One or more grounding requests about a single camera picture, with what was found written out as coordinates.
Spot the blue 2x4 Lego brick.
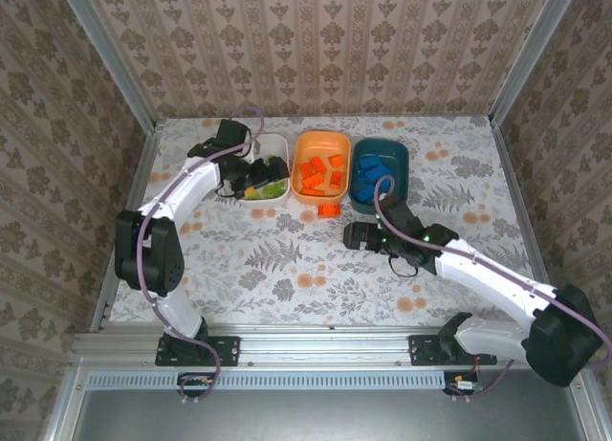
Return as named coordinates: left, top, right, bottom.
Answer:
left=364, top=165, right=395, bottom=184

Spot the white plastic container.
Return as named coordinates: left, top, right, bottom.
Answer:
left=238, top=133, right=291, bottom=208

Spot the floral patterned tablecloth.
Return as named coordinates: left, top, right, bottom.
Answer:
left=109, top=116, right=532, bottom=326

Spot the teal plastic container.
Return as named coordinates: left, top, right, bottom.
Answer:
left=347, top=137, right=410, bottom=217

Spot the orange plastic container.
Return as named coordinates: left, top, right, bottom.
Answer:
left=290, top=130, right=353, bottom=206

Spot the grey metal base panel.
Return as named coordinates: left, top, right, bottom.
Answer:
left=71, top=387, right=592, bottom=441

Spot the thin black cable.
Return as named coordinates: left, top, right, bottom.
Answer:
left=387, top=256, right=423, bottom=278
left=213, top=182, right=245, bottom=201

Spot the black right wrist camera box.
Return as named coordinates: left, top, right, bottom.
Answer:
left=377, top=195, right=413, bottom=230

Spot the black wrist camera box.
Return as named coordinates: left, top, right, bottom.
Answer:
left=215, top=119, right=251, bottom=149
left=377, top=195, right=413, bottom=230

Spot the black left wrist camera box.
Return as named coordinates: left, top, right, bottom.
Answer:
left=215, top=119, right=251, bottom=149

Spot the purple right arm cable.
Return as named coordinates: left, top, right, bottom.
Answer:
left=373, top=175, right=612, bottom=403

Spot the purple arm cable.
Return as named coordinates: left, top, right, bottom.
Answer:
left=373, top=175, right=612, bottom=403
left=135, top=106, right=267, bottom=407

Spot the aluminium side rail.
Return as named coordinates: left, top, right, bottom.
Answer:
left=492, top=120, right=552, bottom=289
left=90, top=120, right=166, bottom=333

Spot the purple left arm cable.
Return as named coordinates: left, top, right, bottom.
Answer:
left=135, top=106, right=267, bottom=407

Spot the aluminium front rail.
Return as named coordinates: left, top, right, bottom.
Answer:
left=71, top=323, right=541, bottom=366

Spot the white slotted cable duct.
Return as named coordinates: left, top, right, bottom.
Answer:
left=88, top=369, right=448, bottom=391

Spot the aluminium frame post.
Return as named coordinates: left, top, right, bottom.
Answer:
left=490, top=0, right=582, bottom=125
left=56, top=0, right=159, bottom=132

